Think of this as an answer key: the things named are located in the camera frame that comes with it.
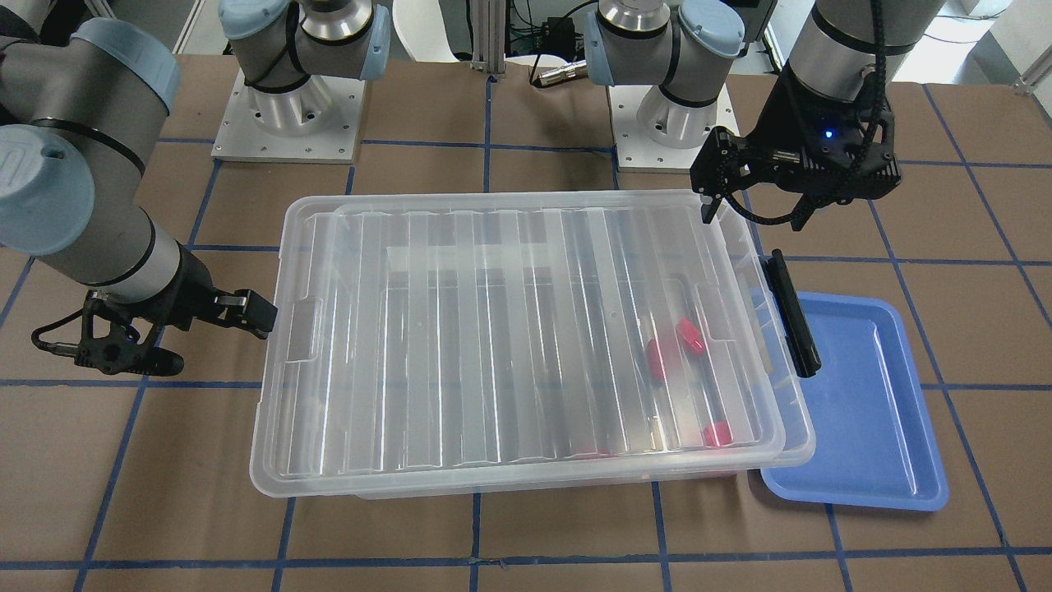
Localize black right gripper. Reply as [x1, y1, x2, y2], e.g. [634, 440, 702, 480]
[74, 247, 278, 376]

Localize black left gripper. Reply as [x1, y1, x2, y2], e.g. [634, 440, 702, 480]
[689, 67, 902, 232]

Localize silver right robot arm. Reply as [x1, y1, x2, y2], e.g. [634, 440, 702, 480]
[2, 1, 277, 376]

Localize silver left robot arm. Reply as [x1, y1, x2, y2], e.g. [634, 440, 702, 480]
[584, 1, 942, 231]

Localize clear plastic box lid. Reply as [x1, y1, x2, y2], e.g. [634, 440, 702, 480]
[261, 200, 787, 481]

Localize clear plastic storage box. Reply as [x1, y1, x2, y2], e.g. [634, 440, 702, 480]
[250, 189, 816, 501]

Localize red block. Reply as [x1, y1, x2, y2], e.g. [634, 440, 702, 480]
[571, 447, 618, 460]
[674, 317, 707, 358]
[702, 420, 734, 449]

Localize red block lower middle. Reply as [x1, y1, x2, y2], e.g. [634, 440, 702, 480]
[702, 420, 734, 449]

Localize blue plastic tray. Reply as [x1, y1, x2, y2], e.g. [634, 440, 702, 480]
[760, 292, 949, 512]

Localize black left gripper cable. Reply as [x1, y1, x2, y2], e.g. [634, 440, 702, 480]
[723, 189, 810, 228]

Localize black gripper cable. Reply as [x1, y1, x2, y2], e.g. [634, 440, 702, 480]
[31, 317, 92, 356]
[723, 189, 810, 228]

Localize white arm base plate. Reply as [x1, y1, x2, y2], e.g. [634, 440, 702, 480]
[211, 72, 367, 164]
[607, 86, 737, 173]

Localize black box latch handle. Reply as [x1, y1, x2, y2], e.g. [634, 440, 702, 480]
[763, 250, 822, 379]

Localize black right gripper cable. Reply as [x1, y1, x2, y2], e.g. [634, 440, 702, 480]
[31, 317, 92, 356]

